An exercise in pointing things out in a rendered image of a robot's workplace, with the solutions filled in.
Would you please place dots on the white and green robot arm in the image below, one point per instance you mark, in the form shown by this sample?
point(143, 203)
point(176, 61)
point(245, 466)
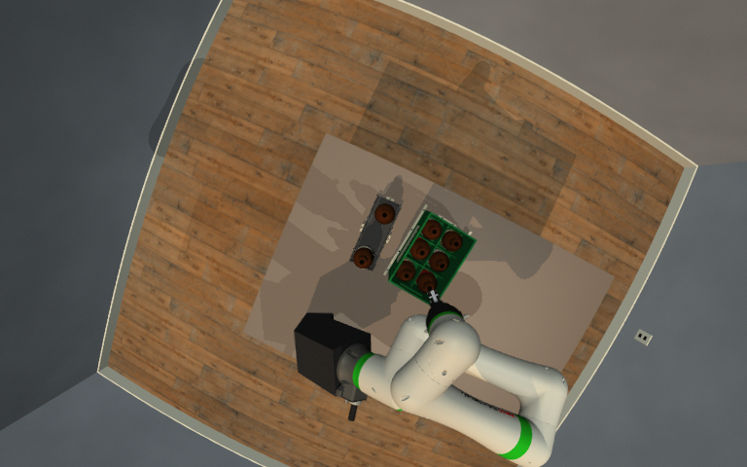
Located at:
point(423, 385)

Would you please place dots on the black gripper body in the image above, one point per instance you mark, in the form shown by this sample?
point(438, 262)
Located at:
point(436, 303)

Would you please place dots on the brown bottle with green label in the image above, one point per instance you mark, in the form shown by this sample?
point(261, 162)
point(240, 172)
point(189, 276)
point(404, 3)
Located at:
point(384, 214)

